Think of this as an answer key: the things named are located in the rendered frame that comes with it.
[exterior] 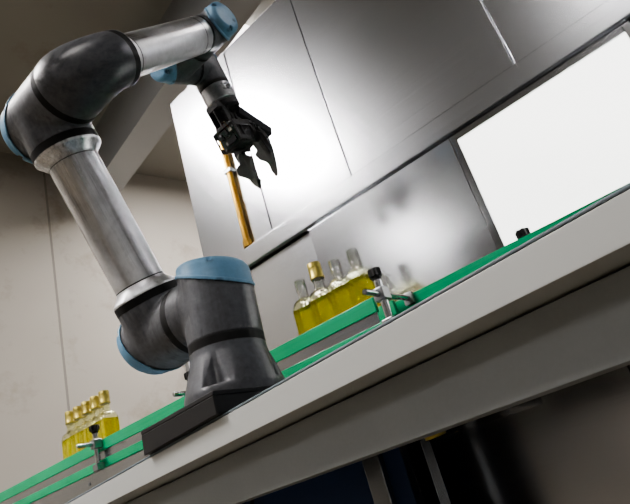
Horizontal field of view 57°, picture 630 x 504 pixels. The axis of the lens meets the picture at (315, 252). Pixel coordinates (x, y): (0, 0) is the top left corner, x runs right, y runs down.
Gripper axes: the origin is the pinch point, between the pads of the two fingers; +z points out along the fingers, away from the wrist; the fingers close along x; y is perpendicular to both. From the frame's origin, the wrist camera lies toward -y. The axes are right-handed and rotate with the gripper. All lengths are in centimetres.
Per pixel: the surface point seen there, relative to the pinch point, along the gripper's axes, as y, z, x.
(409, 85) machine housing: -35.7, -7.6, 29.4
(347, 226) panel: -23.5, 16.9, -0.2
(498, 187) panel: -20, 28, 40
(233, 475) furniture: 61, 48, 13
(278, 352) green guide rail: 11.4, 37.4, -12.1
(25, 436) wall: -66, 15, -273
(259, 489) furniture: 63, 50, 18
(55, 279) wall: -124, -72, -269
